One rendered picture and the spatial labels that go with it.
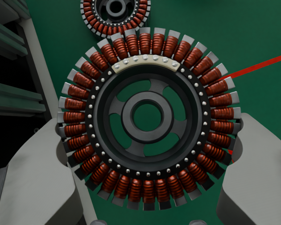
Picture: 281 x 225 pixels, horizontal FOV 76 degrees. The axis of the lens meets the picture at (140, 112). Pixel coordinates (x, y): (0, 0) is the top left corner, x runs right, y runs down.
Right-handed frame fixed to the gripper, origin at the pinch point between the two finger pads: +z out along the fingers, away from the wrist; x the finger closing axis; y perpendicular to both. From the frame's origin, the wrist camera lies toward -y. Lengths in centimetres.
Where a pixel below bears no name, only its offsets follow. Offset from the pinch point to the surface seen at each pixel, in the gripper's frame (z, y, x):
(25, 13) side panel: 23.9, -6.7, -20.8
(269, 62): 19.4, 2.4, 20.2
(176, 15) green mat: 24.3, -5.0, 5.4
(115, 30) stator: 18.9, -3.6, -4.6
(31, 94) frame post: 12.9, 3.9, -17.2
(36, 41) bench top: 22.7, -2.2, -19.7
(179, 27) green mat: 23.1, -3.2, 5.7
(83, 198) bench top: 7.6, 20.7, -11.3
